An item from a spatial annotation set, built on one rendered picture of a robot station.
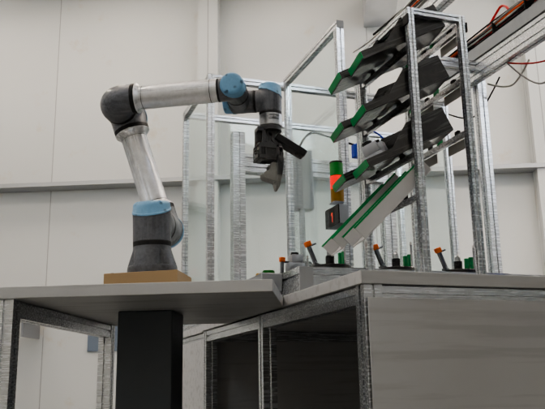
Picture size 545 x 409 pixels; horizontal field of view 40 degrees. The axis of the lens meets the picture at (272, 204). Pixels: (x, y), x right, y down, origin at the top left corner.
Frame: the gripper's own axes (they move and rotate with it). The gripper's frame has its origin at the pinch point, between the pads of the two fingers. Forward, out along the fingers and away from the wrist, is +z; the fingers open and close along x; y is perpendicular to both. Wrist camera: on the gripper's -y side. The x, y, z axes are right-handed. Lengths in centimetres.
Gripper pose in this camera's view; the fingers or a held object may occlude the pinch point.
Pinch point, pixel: (277, 187)
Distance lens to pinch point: 238.9
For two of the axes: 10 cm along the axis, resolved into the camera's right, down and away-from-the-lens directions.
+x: 3.3, -2.3, -9.2
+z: 0.2, 9.7, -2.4
